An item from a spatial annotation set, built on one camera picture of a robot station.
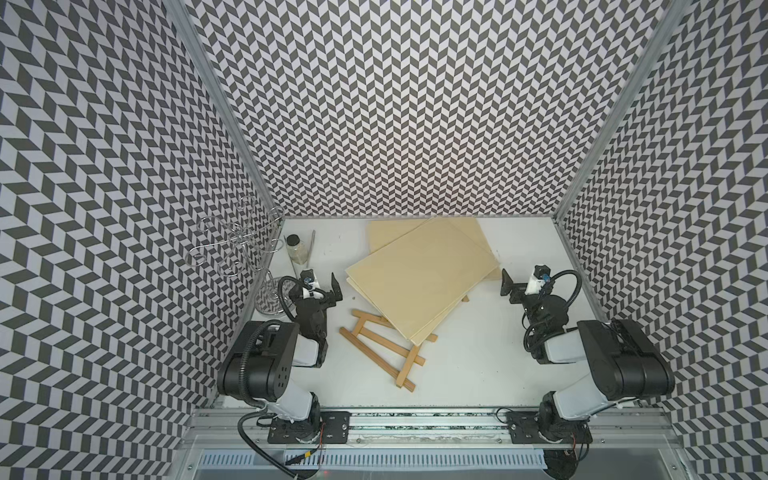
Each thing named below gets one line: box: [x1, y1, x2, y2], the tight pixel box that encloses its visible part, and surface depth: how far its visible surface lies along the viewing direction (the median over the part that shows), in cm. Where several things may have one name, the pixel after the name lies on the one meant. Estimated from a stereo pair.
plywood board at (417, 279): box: [345, 218, 500, 346], surface depth 91 cm
